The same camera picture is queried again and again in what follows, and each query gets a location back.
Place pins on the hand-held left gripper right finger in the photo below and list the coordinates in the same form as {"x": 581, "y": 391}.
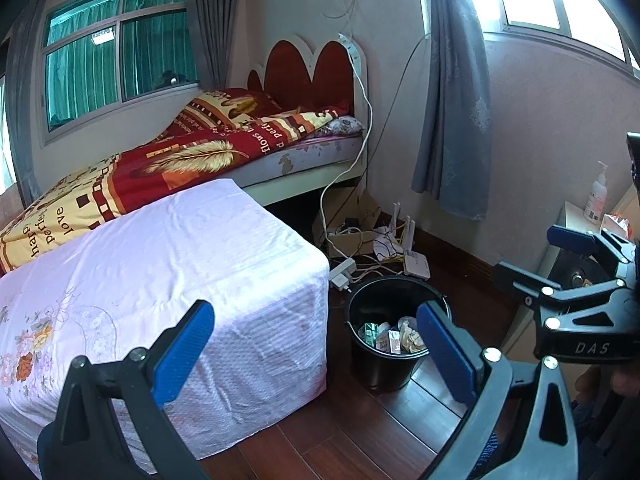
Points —
{"x": 447, "y": 355}

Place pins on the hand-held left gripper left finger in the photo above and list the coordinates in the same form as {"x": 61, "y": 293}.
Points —
{"x": 182, "y": 355}

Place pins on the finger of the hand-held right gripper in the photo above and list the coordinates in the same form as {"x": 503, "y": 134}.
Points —
{"x": 570, "y": 239}
{"x": 517, "y": 280}

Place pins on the beige paper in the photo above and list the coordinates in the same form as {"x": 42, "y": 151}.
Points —
{"x": 410, "y": 337}

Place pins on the black bucket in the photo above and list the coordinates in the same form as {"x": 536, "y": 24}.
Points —
{"x": 380, "y": 365}

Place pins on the person's right hand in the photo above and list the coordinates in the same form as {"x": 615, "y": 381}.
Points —
{"x": 587, "y": 385}

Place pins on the white nightstand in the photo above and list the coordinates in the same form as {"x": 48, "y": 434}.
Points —
{"x": 572, "y": 215}

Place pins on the black round disc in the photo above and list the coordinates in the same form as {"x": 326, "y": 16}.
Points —
{"x": 570, "y": 267}

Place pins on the white lotion bottle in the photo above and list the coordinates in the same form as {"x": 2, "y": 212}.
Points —
{"x": 595, "y": 205}

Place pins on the orange white tissue packet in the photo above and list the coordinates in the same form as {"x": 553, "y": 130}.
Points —
{"x": 615, "y": 225}

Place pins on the person's leg in jeans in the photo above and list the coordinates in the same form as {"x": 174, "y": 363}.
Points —
{"x": 590, "y": 417}

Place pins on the white router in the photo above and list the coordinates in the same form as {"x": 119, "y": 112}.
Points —
{"x": 417, "y": 266}

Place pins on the pink floral cloth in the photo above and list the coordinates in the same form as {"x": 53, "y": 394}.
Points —
{"x": 200, "y": 260}

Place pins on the white power adapter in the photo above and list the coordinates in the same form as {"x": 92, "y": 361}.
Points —
{"x": 342, "y": 272}

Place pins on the cardboard box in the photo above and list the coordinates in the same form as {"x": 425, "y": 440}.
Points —
{"x": 350, "y": 242}

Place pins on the grey curtain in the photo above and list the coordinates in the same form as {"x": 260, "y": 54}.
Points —
{"x": 207, "y": 20}
{"x": 22, "y": 110}
{"x": 450, "y": 110}

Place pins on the red yellow printed blanket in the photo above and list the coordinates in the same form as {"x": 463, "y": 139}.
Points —
{"x": 200, "y": 155}

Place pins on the floral pillow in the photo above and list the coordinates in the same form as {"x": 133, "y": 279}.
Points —
{"x": 342, "y": 125}

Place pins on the small bright window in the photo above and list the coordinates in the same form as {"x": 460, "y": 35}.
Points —
{"x": 5, "y": 135}

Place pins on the white power strip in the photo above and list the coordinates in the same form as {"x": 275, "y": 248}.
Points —
{"x": 348, "y": 46}

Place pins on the white bed with red headboard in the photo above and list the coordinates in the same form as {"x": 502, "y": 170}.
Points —
{"x": 300, "y": 65}

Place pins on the large window with green curtain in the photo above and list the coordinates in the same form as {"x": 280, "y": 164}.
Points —
{"x": 110, "y": 50}

